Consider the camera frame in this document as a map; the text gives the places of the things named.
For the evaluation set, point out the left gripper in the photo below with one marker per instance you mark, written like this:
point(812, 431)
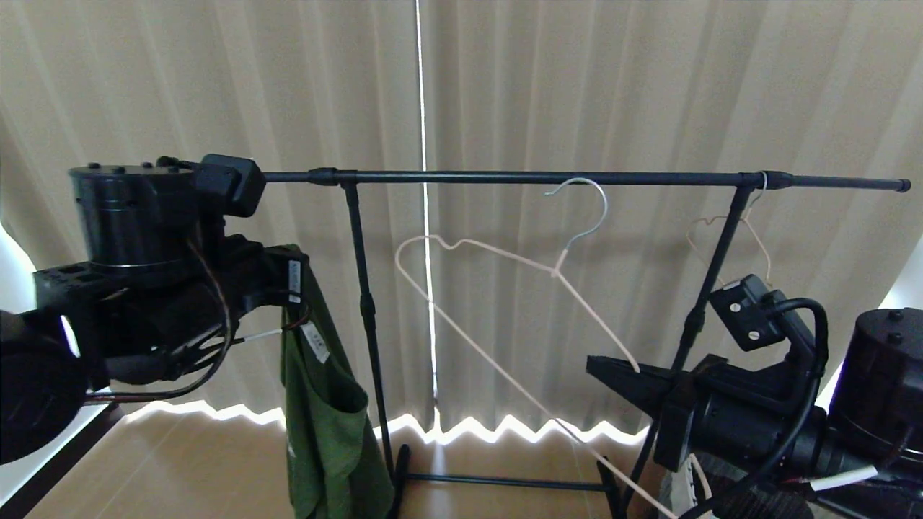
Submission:
point(259, 288)

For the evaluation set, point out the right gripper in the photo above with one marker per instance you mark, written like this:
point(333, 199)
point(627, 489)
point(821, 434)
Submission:
point(743, 418)

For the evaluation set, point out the green printed t-shirt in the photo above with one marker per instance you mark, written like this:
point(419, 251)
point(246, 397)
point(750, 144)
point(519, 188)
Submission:
point(324, 432)

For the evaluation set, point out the pink clothes hanger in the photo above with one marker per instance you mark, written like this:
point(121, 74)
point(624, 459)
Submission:
point(555, 272)
point(763, 187)

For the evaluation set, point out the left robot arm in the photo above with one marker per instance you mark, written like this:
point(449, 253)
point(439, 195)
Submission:
point(137, 216)

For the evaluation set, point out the white laundry basket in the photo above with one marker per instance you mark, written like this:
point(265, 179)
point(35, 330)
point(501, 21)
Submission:
point(674, 497)

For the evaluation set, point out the black clothes rack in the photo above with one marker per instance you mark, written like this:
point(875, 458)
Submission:
point(505, 176)

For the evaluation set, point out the beige curtain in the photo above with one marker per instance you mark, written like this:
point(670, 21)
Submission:
point(577, 86)

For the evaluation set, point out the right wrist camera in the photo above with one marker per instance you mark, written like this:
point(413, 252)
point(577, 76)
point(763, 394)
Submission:
point(750, 313)

